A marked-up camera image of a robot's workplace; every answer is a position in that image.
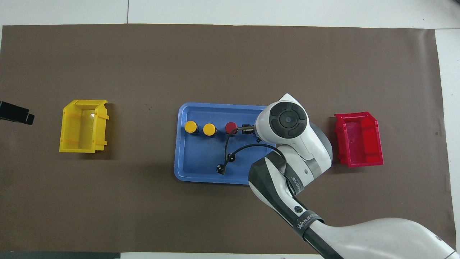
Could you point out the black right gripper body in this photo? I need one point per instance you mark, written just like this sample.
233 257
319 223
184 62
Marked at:
248 129

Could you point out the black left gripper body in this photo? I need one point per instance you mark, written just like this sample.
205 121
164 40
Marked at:
12 112

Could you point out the red push button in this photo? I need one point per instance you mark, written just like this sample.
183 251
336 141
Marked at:
230 127

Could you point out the yellow push button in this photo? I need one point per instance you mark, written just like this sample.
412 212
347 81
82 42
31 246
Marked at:
209 129
191 127

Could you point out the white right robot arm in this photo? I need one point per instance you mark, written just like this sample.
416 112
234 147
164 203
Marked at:
287 122

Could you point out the black cylindrical capacitor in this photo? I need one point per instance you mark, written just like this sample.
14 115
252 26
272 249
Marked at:
219 168
231 157

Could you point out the blue plastic tray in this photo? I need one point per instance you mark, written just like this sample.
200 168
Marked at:
201 158

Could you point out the yellow plastic bin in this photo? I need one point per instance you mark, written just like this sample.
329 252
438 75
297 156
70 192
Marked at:
77 129

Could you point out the red plastic bin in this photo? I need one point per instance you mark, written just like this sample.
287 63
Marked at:
359 144

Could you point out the brown table mat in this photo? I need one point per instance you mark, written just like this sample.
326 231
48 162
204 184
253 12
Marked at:
107 198

